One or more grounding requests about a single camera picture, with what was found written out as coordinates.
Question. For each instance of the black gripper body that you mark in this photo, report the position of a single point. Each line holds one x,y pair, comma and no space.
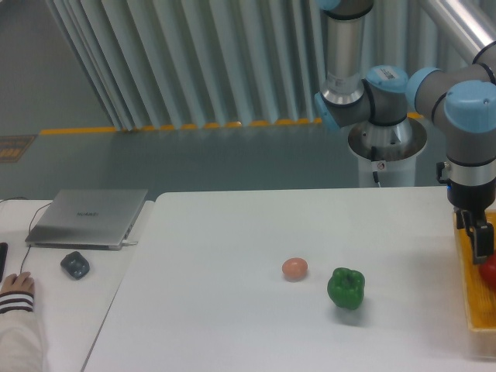
471,198

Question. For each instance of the red bell pepper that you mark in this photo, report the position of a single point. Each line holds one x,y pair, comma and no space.
487,272

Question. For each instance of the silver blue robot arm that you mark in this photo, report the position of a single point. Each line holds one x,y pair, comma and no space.
460,104

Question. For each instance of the white striped sleeve forearm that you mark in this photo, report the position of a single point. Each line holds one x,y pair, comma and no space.
21,343

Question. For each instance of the green bell pepper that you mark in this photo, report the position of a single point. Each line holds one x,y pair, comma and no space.
346,287

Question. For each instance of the person's hand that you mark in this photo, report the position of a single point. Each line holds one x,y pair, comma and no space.
18,283

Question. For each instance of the yellow wicker basket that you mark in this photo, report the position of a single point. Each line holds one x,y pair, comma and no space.
479,298

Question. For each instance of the silver laptop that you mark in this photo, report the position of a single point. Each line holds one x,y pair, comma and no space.
88,219

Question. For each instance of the dark grey small case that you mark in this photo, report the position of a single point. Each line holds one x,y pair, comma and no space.
75,265

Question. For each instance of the black keyboard edge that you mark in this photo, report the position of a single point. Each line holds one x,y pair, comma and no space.
3,255

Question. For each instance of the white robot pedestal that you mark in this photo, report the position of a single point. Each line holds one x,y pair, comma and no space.
387,155

